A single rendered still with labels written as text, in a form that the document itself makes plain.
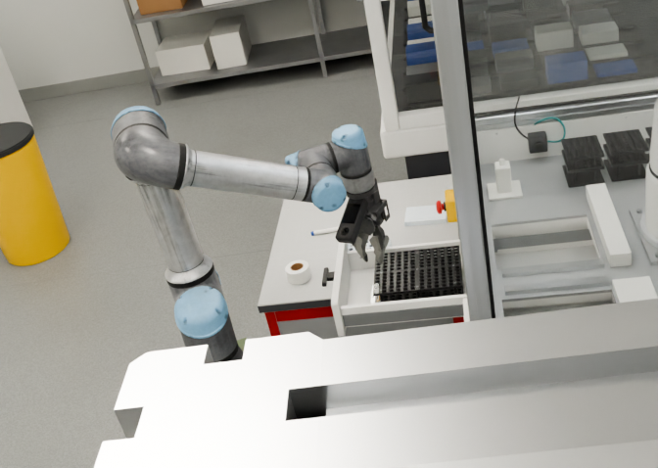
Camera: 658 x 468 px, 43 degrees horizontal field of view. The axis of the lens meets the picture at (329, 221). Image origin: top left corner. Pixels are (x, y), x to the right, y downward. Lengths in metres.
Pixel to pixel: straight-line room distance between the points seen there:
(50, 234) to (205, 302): 2.71
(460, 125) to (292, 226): 1.43
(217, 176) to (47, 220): 2.85
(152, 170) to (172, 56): 4.39
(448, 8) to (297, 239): 1.49
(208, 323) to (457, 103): 0.82
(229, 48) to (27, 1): 1.58
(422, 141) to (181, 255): 1.18
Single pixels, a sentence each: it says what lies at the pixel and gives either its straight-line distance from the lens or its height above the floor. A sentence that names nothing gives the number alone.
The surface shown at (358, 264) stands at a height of 0.85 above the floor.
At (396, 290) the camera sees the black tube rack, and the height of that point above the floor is 0.90.
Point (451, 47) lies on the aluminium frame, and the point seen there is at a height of 1.69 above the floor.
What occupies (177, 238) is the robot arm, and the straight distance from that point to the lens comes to 1.93.
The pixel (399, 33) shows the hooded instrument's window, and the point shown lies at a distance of 2.74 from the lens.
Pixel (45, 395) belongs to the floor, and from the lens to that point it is 3.69.
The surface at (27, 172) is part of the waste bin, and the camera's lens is 4.40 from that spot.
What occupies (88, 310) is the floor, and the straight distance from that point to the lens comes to 4.07.
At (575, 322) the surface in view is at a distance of 0.16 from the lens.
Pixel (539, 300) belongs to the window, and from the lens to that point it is 1.57.
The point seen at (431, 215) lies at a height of 0.78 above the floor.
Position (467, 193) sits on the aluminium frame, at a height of 1.43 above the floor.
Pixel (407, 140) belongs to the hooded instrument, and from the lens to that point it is 2.87.
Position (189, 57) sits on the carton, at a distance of 6.06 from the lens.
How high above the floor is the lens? 2.16
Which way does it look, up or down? 31 degrees down
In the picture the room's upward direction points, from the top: 12 degrees counter-clockwise
